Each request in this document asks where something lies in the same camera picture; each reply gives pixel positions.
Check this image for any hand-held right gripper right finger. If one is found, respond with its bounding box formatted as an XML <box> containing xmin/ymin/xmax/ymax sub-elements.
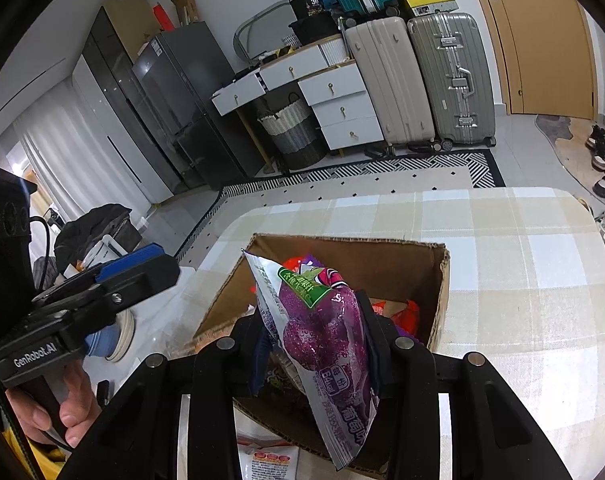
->
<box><xmin>355</xmin><ymin>289</ymin><xmax>558</xmax><ymax>480</ymax></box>

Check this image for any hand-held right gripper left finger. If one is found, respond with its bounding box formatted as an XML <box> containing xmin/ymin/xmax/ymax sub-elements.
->
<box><xmin>57</xmin><ymin>312</ymin><xmax>274</xmax><ymax>480</ymax></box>

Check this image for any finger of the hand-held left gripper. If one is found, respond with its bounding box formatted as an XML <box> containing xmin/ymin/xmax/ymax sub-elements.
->
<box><xmin>70</xmin><ymin>254</ymin><xmax>182</xmax><ymax>334</ymax></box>
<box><xmin>95</xmin><ymin>242</ymin><xmax>164</xmax><ymax>282</ymax></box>

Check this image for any red and black snack packet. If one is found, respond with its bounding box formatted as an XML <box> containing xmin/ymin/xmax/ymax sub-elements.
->
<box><xmin>369</xmin><ymin>299</ymin><xmax>421</xmax><ymax>339</ymax></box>

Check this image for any brown cardboard box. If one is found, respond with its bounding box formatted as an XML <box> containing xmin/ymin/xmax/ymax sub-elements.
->
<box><xmin>191</xmin><ymin>232</ymin><xmax>452</xmax><ymax>479</ymax></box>

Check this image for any person's left forearm yellow sleeve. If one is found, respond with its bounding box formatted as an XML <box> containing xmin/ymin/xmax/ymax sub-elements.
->
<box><xmin>2</xmin><ymin>425</ymin><xmax>69</xmax><ymax>480</ymax></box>

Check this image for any person's left hand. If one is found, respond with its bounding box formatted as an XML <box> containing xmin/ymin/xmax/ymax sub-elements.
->
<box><xmin>5</xmin><ymin>359</ymin><xmax>103</xmax><ymax>449</ymax></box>

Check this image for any black cloth pile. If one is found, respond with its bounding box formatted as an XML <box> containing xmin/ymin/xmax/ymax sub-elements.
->
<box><xmin>54</xmin><ymin>203</ymin><xmax>144</xmax><ymax>282</ymax></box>

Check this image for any white round basin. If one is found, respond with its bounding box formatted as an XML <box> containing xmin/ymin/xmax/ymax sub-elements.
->
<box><xmin>105</xmin><ymin>307</ymin><xmax>136</xmax><ymax>364</ymax></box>

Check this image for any blue plastic basin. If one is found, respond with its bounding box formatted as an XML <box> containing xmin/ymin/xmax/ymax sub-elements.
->
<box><xmin>85</xmin><ymin>327</ymin><xmax>117</xmax><ymax>357</ymax></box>

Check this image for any white curtain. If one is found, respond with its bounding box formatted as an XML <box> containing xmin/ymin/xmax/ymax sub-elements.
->
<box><xmin>11</xmin><ymin>104</ymin><xmax>149</xmax><ymax>222</ymax></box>

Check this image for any beige checked tablecloth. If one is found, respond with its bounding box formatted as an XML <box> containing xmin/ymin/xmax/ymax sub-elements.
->
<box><xmin>175</xmin><ymin>187</ymin><xmax>605</xmax><ymax>480</ymax></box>

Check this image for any black glossy cabinet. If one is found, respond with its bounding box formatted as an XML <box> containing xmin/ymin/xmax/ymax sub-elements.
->
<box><xmin>81</xmin><ymin>6</ymin><xmax>184</xmax><ymax>192</ymax></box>

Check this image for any grey refrigerator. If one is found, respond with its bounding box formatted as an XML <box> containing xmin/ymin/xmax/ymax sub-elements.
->
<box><xmin>131</xmin><ymin>21</ymin><xmax>270</xmax><ymax>183</ymax></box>

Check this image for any black and white patterned rug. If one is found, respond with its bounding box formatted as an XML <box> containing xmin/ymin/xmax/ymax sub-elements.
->
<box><xmin>175</xmin><ymin>147</ymin><xmax>506</xmax><ymax>262</ymax></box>

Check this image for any woven laundry basket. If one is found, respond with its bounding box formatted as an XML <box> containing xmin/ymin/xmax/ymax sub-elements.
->
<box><xmin>256</xmin><ymin>92</ymin><xmax>329</xmax><ymax>172</ymax></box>

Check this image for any brown cardboard carton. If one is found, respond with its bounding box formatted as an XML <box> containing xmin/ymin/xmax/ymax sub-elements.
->
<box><xmin>104</xmin><ymin>0</ymin><xmax>159</xmax><ymax>64</ymax></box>

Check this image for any white drawer cabinet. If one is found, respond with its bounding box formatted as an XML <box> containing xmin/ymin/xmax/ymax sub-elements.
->
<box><xmin>211</xmin><ymin>42</ymin><xmax>386</xmax><ymax>152</ymax></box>

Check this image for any beige suitcase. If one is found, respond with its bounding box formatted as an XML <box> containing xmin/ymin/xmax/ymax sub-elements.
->
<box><xmin>343</xmin><ymin>16</ymin><xmax>436</xmax><ymax>154</ymax></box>

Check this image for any grey beige doormat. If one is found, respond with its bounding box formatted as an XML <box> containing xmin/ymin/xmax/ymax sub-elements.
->
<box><xmin>533</xmin><ymin>112</ymin><xmax>605</xmax><ymax>192</ymax></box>

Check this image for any silver suitcase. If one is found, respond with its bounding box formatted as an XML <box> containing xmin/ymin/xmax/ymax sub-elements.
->
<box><xmin>406</xmin><ymin>11</ymin><xmax>498</xmax><ymax>152</ymax></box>

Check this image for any black printed bag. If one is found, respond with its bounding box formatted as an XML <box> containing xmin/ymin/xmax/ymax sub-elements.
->
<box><xmin>285</xmin><ymin>0</ymin><xmax>341</xmax><ymax>47</ymax></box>

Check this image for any wooden door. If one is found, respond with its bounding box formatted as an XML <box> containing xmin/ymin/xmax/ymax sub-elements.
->
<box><xmin>461</xmin><ymin>0</ymin><xmax>599</xmax><ymax>122</ymax></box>

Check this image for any yellow and black shoe box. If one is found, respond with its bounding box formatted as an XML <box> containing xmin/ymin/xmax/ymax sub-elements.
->
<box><xmin>401</xmin><ymin>0</ymin><xmax>459</xmax><ymax>19</ymax></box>

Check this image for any black cable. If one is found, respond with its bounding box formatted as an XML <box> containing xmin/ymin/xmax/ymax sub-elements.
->
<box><xmin>28</xmin><ymin>216</ymin><xmax>54</xmax><ymax>287</ymax></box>

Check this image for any grey oval frame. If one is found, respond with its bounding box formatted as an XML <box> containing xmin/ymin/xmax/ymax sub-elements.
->
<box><xmin>234</xmin><ymin>2</ymin><xmax>296</xmax><ymax>62</ymax></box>

